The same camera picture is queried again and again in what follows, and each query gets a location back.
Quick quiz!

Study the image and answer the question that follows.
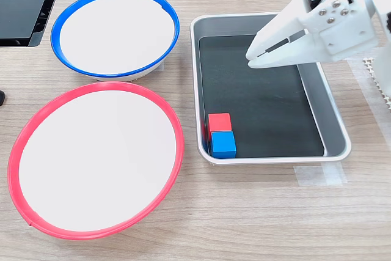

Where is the red cube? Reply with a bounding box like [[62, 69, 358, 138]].
[[208, 112, 233, 133]]

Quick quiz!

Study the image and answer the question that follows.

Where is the blue cube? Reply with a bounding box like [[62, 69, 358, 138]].
[[210, 131, 237, 160]]

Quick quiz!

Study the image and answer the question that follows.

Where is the steel tray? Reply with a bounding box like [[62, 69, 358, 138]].
[[189, 12, 352, 166]]

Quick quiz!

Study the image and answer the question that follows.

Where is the black tray mat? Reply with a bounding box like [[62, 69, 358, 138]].
[[198, 34, 325, 158]]

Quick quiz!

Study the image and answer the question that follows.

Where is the clear tape sheet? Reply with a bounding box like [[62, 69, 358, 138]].
[[346, 58, 391, 139]]

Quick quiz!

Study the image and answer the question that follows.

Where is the clear tape strip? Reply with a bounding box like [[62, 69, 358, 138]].
[[293, 163, 348, 187]]

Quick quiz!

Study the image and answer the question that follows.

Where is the white plate with blue rim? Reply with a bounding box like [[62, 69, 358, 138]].
[[50, 0, 181, 82]]

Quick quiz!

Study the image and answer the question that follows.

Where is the white plate with red rim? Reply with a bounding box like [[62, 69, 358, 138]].
[[7, 81, 185, 241]]

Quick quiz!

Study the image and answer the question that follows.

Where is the black device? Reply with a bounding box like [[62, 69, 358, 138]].
[[0, 0, 67, 48]]

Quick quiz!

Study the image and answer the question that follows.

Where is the pale perforated base plate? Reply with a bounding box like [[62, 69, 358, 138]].
[[362, 55, 391, 112]]

